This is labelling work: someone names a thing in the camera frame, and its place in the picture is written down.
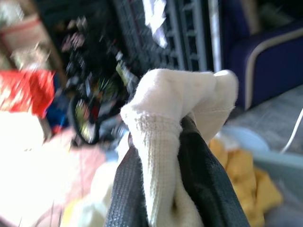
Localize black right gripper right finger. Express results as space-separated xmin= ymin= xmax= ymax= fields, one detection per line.
xmin=177 ymin=115 xmax=251 ymax=227

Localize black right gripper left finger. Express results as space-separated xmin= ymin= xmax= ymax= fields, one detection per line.
xmin=104 ymin=132 xmax=152 ymax=227

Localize white knitted sock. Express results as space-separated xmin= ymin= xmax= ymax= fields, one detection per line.
xmin=120 ymin=69 xmax=239 ymax=227

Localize cream white cloth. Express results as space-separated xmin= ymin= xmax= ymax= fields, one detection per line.
xmin=60 ymin=163 xmax=119 ymax=227

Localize yellow cloth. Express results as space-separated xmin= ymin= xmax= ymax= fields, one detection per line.
xmin=209 ymin=138 xmax=284 ymax=227

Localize pink cloth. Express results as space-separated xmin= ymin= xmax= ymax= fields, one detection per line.
xmin=35 ymin=129 xmax=112 ymax=227

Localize light blue laundry basket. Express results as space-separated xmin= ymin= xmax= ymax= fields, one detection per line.
xmin=219 ymin=125 xmax=303 ymax=227

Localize dark blue sofa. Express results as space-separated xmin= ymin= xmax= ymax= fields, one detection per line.
xmin=221 ymin=0 xmax=303 ymax=111

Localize red printed bag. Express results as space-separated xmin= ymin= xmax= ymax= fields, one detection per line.
xmin=0 ymin=70 xmax=56 ymax=119

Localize dark plastic crate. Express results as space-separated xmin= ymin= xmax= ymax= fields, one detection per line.
xmin=111 ymin=0 xmax=215 ymax=78

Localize white crumpled paper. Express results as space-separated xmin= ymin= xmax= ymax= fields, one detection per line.
xmin=142 ymin=0 xmax=169 ymax=49

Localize white cable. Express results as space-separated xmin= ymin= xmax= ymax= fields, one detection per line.
xmin=280 ymin=107 xmax=303 ymax=153

